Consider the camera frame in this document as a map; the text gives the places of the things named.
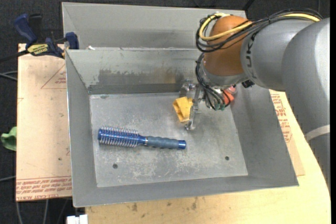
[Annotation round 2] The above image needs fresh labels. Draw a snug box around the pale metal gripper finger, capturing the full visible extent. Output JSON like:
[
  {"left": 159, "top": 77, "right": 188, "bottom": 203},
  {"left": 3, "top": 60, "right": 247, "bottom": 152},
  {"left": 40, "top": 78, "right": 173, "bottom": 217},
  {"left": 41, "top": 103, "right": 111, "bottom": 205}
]
[
  {"left": 184, "top": 88, "right": 202, "bottom": 131},
  {"left": 180, "top": 79, "right": 195, "bottom": 96}
]

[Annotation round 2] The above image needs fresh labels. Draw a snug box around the yellow plastic block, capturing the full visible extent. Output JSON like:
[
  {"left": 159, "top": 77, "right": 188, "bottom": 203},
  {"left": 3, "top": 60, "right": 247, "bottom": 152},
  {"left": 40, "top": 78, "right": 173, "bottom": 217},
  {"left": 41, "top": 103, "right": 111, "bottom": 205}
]
[{"left": 172, "top": 96, "right": 194, "bottom": 123}]

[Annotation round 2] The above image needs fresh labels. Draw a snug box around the orange-red small object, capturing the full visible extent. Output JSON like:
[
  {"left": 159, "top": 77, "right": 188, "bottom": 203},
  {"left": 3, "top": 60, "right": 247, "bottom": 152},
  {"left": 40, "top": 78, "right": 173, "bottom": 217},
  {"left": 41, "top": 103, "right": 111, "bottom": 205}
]
[{"left": 222, "top": 86, "right": 238, "bottom": 106}]

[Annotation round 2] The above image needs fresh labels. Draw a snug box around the grey metal bin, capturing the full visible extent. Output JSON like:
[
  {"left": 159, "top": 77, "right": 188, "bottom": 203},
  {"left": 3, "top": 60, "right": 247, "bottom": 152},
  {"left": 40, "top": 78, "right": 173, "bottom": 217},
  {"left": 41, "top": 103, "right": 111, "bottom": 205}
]
[{"left": 61, "top": 2, "right": 299, "bottom": 208}]

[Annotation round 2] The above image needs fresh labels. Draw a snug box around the blue round hairbrush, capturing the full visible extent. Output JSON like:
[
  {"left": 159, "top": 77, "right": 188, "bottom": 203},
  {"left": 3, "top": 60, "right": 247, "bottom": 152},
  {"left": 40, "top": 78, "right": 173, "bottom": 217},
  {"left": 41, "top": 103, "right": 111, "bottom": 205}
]
[{"left": 97, "top": 126, "right": 187, "bottom": 151}]

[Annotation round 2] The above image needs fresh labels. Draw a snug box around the brown cardboard board, red print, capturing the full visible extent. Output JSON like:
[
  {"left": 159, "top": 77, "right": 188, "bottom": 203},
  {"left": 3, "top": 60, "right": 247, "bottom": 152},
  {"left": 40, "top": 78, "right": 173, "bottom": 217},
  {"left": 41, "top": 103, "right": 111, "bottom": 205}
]
[{"left": 15, "top": 43, "right": 306, "bottom": 202}]

